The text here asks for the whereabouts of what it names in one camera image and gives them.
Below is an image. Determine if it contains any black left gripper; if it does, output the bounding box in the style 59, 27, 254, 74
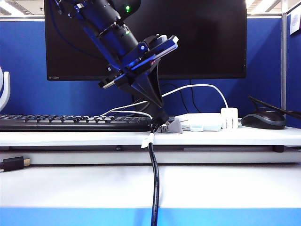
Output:
98, 36, 180, 108

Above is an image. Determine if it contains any white charger cable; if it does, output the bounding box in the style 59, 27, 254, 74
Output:
100, 84, 229, 120

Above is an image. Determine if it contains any white power strip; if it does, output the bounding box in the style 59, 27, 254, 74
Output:
174, 112, 224, 132

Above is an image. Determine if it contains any white USB charger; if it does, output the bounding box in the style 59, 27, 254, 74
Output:
220, 107, 238, 129

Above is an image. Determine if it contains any thick black power cable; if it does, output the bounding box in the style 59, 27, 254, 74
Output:
148, 106, 170, 226

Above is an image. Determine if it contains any white two-prong plug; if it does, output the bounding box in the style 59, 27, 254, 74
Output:
158, 117, 183, 134

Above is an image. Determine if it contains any black ASUS monitor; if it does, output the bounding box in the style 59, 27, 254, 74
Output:
43, 0, 247, 118

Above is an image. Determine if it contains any black Logitech keyboard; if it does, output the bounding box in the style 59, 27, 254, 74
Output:
0, 114, 152, 132

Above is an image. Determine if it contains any black computer mouse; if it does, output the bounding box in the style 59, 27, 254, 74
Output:
240, 113, 287, 130

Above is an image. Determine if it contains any white curved plastic object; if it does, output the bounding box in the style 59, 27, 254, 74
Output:
0, 67, 11, 112

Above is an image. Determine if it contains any white paper poster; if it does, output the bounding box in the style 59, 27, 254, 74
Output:
289, 11, 301, 36

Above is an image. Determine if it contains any black HDMI plug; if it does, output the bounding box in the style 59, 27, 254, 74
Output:
0, 156, 31, 172

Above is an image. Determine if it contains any thin black cable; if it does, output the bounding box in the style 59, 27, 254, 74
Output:
161, 82, 190, 113
189, 79, 202, 113

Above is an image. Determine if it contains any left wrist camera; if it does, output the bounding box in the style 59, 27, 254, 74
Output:
145, 34, 170, 50

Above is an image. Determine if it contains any white cable tag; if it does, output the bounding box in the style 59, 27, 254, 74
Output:
140, 133, 155, 149

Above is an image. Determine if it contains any black mouse cable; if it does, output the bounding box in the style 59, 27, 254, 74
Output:
248, 96, 301, 117

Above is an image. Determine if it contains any silver partition post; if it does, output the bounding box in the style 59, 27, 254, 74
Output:
281, 13, 288, 113

